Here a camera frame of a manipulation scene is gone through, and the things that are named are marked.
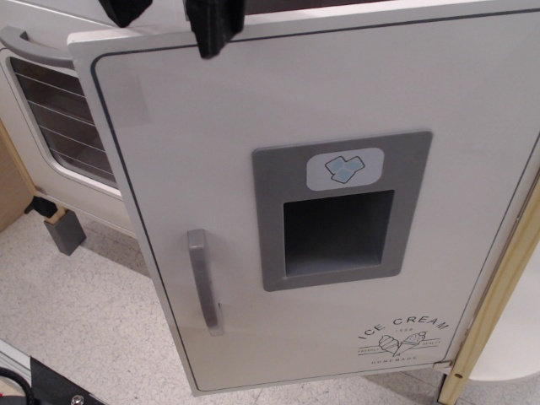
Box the grey ice dispenser panel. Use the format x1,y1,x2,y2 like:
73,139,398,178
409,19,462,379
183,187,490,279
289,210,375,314
252,130,433,291

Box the white toy fridge door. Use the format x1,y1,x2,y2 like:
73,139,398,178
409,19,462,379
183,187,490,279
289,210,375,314
68,1,539,395

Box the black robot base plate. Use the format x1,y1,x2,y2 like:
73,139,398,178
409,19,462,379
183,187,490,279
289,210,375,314
0,356,105,405

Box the white toy oven door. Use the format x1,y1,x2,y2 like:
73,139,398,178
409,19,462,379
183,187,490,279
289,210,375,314
0,0,136,237

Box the grey oven door handle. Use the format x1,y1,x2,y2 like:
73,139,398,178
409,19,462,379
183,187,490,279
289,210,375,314
1,26,74,69

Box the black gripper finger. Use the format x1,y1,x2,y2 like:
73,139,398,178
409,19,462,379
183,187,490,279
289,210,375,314
99,0,153,28
185,0,246,58

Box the light wooden corner post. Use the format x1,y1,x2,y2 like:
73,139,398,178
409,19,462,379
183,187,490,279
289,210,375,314
437,178,539,404

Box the grey fridge door handle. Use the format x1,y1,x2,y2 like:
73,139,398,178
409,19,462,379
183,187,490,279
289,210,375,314
187,229,224,337

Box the grey kitchen leg block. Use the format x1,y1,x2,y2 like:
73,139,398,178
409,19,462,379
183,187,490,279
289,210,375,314
44,211,86,256

